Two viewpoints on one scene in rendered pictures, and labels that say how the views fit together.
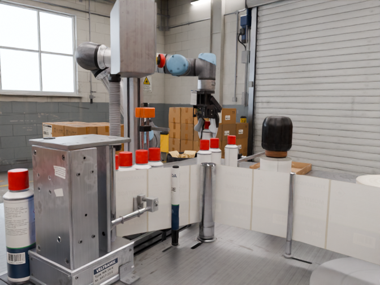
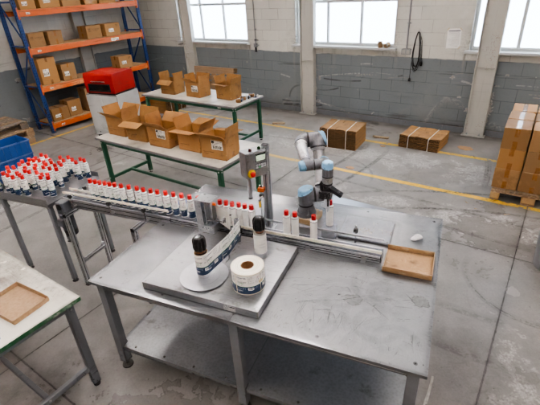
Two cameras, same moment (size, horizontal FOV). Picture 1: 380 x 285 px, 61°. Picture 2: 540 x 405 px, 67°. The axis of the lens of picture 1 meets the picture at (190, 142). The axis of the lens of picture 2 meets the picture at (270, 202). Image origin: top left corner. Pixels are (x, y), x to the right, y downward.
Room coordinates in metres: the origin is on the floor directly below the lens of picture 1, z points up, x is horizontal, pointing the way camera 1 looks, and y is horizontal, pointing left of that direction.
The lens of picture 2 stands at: (0.58, -2.45, 2.49)
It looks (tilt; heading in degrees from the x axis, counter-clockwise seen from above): 29 degrees down; 80
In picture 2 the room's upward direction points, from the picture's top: 3 degrees counter-clockwise
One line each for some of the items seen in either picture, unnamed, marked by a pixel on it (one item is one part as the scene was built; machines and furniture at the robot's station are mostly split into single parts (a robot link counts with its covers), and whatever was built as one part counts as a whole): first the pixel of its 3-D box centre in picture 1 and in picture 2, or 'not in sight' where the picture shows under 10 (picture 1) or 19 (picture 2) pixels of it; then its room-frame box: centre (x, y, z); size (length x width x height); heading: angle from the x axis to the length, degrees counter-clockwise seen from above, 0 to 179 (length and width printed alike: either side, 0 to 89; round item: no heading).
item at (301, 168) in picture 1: (281, 168); (408, 261); (1.80, -0.52, 0.85); 0.30 x 0.26 x 0.04; 146
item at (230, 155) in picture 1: (230, 160); (313, 227); (1.26, -0.17, 0.98); 0.05 x 0.05 x 0.20
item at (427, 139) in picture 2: not in sight; (423, 138); (4.14, 3.26, 0.11); 0.65 x 0.54 x 0.22; 132
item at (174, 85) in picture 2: not in sight; (171, 82); (0.22, 5.32, 0.97); 0.51 x 0.36 x 0.37; 48
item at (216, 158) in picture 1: (214, 165); (295, 224); (1.15, -0.09, 0.98); 0.05 x 0.05 x 0.20
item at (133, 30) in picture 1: (132, 41); (253, 162); (0.93, 0.17, 1.38); 0.17 x 0.10 x 0.19; 21
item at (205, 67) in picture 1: (206, 67); (327, 169); (1.39, -0.06, 1.36); 0.09 x 0.08 x 0.11; 82
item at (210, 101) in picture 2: not in sight; (202, 116); (0.69, 4.92, 0.39); 2.20 x 0.80 x 0.78; 134
